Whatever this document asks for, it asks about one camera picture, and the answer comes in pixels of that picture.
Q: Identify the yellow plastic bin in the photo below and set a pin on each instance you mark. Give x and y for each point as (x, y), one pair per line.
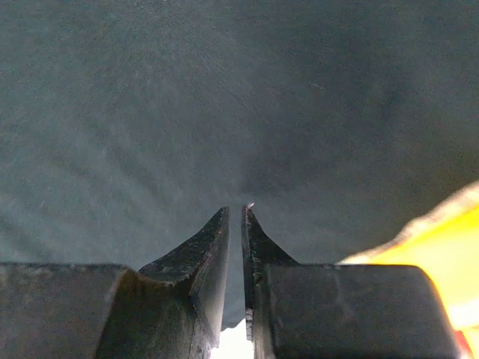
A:
(444, 244)

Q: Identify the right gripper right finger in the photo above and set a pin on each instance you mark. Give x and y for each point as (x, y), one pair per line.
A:
(295, 310)

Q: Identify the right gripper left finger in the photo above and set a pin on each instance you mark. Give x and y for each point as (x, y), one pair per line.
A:
(170, 308)

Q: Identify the black t shirt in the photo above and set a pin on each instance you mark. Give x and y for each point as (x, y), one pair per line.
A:
(126, 124)

